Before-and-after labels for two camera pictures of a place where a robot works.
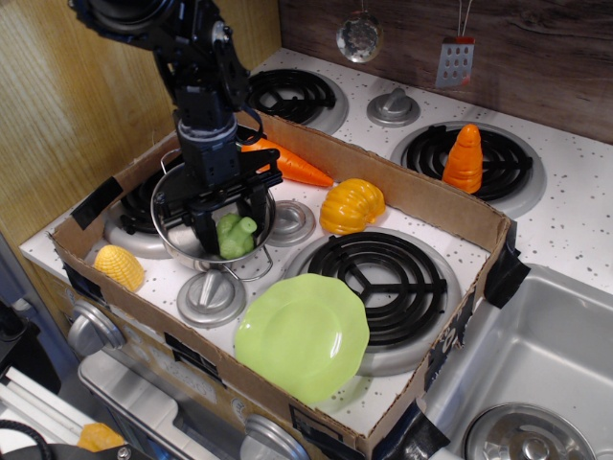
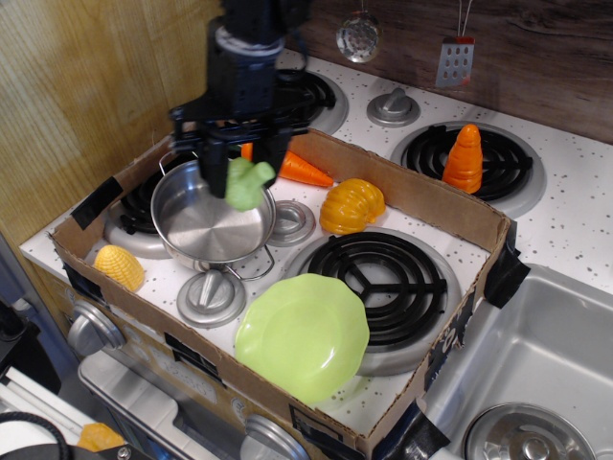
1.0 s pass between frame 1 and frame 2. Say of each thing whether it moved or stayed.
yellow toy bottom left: stayed
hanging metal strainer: stayed
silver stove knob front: stayed
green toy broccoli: moved
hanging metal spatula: stayed
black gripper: moved
